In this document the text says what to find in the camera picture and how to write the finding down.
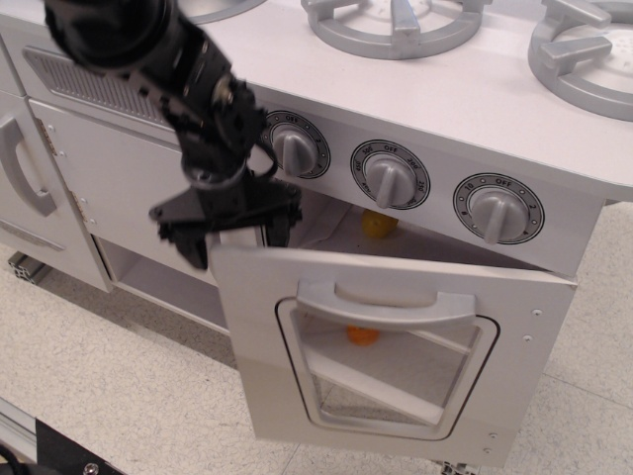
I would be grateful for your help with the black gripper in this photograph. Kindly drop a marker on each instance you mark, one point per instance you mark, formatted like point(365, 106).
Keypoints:
point(213, 204)

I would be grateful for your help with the white oven door with window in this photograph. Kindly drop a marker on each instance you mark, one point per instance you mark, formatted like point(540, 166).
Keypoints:
point(455, 394)

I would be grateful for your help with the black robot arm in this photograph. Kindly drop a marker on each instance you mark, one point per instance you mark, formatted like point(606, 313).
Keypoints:
point(179, 69)

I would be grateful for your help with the grey left stove knob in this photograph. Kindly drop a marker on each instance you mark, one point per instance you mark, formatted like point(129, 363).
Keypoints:
point(300, 148)

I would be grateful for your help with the grey stove knob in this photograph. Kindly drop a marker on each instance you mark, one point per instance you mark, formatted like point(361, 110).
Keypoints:
point(498, 209)
point(391, 175)
point(300, 148)

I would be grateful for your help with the white cabinet door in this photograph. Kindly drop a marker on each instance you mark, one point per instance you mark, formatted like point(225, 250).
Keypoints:
point(118, 177)

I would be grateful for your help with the yellow toy fruit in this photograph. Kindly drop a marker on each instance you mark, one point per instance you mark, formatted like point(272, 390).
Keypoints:
point(377, 225)

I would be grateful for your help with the orange toy fruit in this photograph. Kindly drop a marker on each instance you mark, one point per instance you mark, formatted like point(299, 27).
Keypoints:
point(362, 336)

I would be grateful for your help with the grey middle stove knob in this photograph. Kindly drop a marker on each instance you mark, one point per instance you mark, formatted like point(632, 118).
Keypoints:
point(391, 175)

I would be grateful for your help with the white left fridge door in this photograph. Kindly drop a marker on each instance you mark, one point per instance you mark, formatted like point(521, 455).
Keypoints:
point(59, 240)

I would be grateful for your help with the silver vent grille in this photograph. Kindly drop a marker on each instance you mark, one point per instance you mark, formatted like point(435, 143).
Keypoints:
point(62, 77)

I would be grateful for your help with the silver sink basin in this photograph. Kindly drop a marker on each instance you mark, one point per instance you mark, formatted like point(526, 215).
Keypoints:
point(202, 12)

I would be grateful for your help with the silver left burner grate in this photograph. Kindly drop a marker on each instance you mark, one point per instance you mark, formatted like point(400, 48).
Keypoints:
point(395, 30)

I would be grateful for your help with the silver burner grate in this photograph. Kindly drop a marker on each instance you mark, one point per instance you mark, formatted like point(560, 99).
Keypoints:
point(395, 30)
point(581, 51)

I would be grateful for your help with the white toy kitchen body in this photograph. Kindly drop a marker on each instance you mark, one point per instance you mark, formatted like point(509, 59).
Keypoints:
point(145, 376)

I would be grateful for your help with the grey right stove knob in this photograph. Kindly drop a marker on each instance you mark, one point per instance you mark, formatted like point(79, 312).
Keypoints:
point(498, 209)

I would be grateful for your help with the aluminium extrusion bottom left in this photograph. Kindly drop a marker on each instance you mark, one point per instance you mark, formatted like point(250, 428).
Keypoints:
point(18, 431)

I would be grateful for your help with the silver right burner grate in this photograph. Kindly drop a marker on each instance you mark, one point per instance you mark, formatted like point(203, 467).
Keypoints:
point(581, 51)

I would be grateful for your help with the silver oven door handle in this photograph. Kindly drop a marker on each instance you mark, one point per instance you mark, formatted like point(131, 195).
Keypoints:
point(320, 300)

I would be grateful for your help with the aluminium frame rail left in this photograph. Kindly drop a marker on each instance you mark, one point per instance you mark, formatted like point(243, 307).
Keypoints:
point(28, 269)

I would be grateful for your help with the aluminium frame rail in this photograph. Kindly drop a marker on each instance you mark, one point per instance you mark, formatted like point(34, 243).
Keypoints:
point(28, 269)
point(458, 468)

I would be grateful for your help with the silver left door handle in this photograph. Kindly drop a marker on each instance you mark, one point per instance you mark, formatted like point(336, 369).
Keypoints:
point(11, 136)

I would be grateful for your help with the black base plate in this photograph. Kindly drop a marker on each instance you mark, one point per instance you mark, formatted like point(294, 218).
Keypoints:
point(58, 454)

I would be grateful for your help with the aluminium frame rail right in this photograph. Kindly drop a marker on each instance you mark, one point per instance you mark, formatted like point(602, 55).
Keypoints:
point(458, 468)

